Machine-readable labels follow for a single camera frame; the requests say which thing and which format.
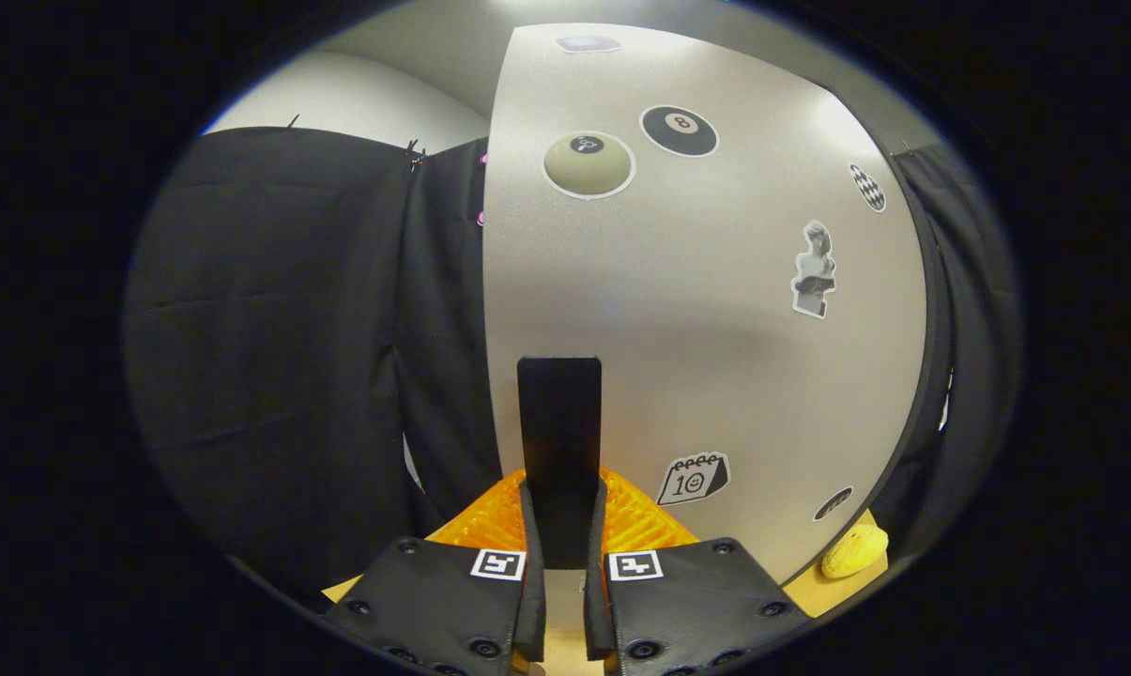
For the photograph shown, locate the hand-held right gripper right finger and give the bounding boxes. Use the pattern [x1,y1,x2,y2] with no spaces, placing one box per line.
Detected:
[584,469,812,676]

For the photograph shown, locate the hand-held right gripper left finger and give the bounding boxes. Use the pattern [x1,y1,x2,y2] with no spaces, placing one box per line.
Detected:
[324,469,549,676]

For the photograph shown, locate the black cabinet door handle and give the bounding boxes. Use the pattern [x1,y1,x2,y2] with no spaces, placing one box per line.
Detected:
[516,355,604,572]

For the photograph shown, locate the light grey cabinet door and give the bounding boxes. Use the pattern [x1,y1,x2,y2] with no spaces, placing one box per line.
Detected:
[480,23,932,591]

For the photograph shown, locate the yellow sponge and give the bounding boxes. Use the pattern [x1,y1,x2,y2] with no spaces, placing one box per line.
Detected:
[819,523,891,580]

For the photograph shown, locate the black backdrop cloth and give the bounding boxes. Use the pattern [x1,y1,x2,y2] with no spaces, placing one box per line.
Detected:
[122,126,1023,607]

